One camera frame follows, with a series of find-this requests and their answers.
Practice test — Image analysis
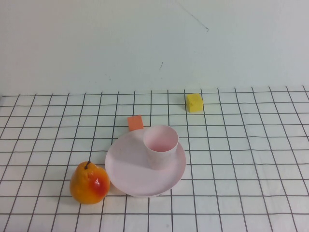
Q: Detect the orange foam block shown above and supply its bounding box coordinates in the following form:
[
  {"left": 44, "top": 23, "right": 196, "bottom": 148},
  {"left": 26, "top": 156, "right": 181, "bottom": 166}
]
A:
[{"left": 127, "top": 115, "right": 145, "bottom": 132}]

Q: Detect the orange red pear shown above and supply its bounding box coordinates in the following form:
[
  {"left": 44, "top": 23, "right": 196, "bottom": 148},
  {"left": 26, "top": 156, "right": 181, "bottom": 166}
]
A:
[{"left": 70, "top": 160, "right": 111, "bottom": 205}]

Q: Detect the yellow foam cube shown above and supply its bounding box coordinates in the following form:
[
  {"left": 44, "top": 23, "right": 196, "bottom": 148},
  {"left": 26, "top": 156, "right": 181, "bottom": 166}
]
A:
[{"left": 186, "top": 93, "right": 203, "bottom": 114}]

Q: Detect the pink plastic cup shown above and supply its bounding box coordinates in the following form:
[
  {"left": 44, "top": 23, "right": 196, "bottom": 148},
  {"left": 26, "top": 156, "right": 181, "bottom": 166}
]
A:
[{"left": 142, "top": 125, "right": 180, "bottom": 171}]

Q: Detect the pink round plate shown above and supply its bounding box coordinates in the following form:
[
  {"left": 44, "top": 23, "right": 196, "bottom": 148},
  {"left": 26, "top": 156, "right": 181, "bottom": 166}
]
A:
[{"left": 105, "top": 130, "right": 187, "bottom": 198}]

